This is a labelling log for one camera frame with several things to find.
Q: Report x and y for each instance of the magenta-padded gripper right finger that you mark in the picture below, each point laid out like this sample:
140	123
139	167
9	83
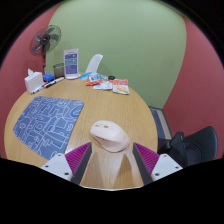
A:
148	159

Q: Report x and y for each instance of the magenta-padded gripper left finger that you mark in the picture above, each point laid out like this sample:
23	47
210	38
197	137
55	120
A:
77	159

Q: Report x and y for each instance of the beige computer mouse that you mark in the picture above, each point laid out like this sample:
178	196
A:
110	136

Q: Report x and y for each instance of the blue patterned mouse pad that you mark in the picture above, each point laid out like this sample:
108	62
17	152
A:
46	123

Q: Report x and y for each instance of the black office chair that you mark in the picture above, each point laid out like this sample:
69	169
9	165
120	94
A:
205	141

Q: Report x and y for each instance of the red snack packet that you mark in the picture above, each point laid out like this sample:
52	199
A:
121	87

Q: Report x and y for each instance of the white snack packet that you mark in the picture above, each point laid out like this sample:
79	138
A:
104	85

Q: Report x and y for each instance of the black red-capped marker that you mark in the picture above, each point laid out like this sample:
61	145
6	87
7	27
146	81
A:
54	82

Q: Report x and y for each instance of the orange snack packet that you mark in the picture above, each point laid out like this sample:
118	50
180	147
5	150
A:
93	80

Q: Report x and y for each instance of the light blue packet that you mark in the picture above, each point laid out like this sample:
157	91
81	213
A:
85	76

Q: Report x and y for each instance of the small blue box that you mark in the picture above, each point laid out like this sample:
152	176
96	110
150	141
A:
48	77

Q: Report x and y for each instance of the white tissue box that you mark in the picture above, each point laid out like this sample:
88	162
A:
33	82

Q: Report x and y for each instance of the small black round object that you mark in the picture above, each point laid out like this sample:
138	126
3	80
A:
111	77

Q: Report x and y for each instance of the dark mesh pen cup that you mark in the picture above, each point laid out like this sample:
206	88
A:
58	70

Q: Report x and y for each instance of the black standing fan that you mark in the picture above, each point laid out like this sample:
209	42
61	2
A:
45	40

